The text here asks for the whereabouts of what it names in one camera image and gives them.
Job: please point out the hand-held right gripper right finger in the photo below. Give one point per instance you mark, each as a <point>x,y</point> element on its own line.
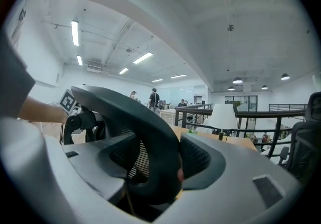
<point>238,180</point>

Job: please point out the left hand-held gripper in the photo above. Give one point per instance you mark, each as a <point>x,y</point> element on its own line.
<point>67,101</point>

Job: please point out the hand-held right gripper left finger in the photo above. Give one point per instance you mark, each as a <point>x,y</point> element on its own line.
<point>87,167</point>

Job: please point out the black mesh office chair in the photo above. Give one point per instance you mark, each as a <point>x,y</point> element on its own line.
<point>135,117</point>

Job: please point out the person's left forearm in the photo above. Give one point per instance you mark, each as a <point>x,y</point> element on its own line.
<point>42,111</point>

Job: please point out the wooden desk white legs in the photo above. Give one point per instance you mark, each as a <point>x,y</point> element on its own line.
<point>238,142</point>

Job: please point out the long ceiling light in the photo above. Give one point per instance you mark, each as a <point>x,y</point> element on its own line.
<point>123,71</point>
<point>143,57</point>
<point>157,80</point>
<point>75,33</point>
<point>178,76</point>
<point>79,60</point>

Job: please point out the white shade table lamp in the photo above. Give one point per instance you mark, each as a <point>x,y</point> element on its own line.
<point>222,117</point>

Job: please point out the green artificial flower sprig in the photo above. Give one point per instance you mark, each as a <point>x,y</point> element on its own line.
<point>191,131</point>

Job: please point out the black metal railing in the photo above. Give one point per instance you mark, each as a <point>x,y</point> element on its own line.
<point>270,113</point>

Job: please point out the person's white shirt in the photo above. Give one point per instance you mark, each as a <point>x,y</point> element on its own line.
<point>18,29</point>

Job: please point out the striped top white table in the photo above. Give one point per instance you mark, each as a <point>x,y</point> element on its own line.
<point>167,115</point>

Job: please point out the black framed glass wall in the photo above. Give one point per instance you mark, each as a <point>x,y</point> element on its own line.
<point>240,103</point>

